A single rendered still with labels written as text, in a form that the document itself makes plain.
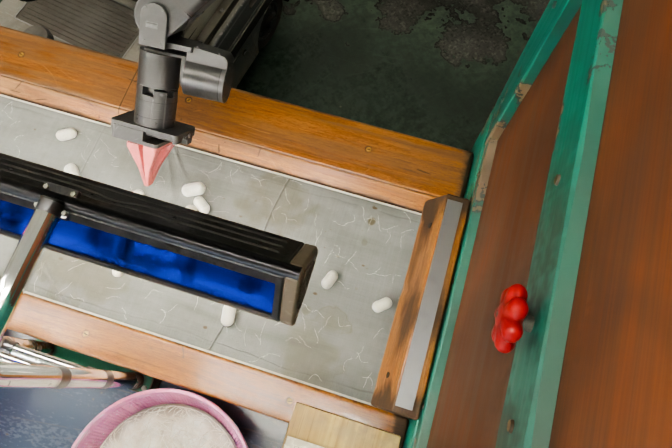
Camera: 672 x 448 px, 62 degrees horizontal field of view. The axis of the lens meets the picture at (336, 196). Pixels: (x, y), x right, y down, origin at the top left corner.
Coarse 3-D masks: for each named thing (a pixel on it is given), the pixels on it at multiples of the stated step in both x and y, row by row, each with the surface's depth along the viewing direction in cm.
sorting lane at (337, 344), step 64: (0, 128) 95; (64, 128) 95; (256, 192) 90; (320, 192) 90; (0, 256) 88; (64, 256) 87; (320, 256) 87; (384, 256) 87; (128, 320) 84; (192, 320) 84; (256, 320) 84; (320, 320) 84; (384, 320) 84; (320, 384) 81
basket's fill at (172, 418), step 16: (144, 416) 81; (160, 416) 81; (176, 416) 80; (192, 416) 80; (208, 416) 81; (112, 432) 80; (128, 432) 80; (144, 432) 80; (160, 432) 80; (176, 432) 80; (192, 432) 80; (208, 432) 80; (224, 432) 80
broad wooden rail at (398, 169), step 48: (0, 48) 97; (48, 48) 97; (48, 96) 95; (96, 96) 94; (192, 96) 94; (240, 96) 94; (192, 144) 93; (240, 144) 91; (288, 144) 90; (336, 144) 90; (384, 144) 90; (432, 144) 90; (384, 192) 89; (432, 192) 87
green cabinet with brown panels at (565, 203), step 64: (576, 0) 50; (640, 0) 35; (576, 64) 41; (640, 64) 32; (512, 128) 69; (576, 128) 37; (640, 128) 29; (512, 192) 58; (576, 192) 34; (640, 192) 27; (512, 256) 50; (576, 256) 33; (640, 256) 25; (448, 320) 70; (576, 320) 30; (640, 320) 23; (448, 384) 63; (512, 384) 35; (576, 384) 28; (640, 384) 22
